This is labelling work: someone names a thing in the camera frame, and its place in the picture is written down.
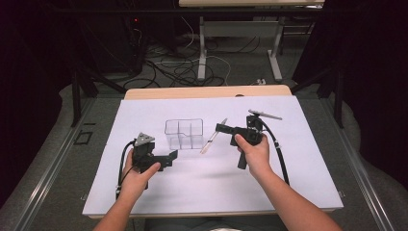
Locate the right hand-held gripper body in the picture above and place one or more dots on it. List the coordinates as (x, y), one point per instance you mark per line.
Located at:
(251, 133)

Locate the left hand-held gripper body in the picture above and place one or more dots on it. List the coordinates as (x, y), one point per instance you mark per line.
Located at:
(144, 154)

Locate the white pen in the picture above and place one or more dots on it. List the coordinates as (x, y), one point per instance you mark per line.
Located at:
(210, 141)

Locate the clear plastic organizer box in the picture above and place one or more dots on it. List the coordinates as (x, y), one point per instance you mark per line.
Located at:
(184, 134)

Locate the person's right hand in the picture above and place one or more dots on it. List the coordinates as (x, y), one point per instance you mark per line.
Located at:
(258, 159)

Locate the person's left hand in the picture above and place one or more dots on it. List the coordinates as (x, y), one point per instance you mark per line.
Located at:
(134, 183)

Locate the wooden table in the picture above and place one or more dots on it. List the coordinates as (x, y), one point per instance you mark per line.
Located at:
(208, 91)

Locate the white table sheet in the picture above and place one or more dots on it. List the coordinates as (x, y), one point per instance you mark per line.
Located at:
(198, 186)

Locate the black metal stand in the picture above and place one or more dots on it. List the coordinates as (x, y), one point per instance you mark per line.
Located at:
(77, 96)
(338, 96)

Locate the white-legged desk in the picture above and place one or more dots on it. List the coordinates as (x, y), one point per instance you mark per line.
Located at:
(239, 29)

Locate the black equipment with red light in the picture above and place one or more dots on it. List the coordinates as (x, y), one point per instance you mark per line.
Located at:
(136, 45)

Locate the dark curtain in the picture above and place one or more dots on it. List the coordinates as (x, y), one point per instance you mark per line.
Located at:
(29, 80)
(375, 80)

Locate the metal floor rail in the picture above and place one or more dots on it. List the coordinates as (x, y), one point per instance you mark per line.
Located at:
(356, 166)
(51, 170)

